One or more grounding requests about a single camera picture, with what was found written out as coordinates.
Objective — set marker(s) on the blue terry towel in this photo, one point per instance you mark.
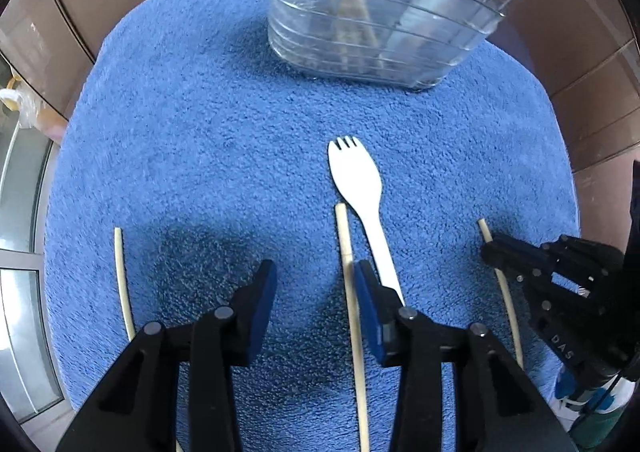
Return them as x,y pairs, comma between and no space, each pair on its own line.
200,156

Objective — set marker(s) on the white fork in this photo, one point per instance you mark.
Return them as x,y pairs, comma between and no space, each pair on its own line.
357,182

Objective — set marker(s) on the translucent plastic bag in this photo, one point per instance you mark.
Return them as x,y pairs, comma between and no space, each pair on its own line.
30,114

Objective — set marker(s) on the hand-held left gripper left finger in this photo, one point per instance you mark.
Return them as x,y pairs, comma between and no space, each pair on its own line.
265,292

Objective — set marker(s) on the bamboo chopstick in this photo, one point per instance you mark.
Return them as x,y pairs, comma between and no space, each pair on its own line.
121,272
345,252
510,312

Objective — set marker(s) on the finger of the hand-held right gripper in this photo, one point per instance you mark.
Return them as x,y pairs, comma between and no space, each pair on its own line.
550,317
575,257

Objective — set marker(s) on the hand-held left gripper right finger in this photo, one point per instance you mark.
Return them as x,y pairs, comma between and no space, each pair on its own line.
365,297

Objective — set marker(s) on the sliding glass door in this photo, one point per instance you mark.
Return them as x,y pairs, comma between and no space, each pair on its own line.
20,212

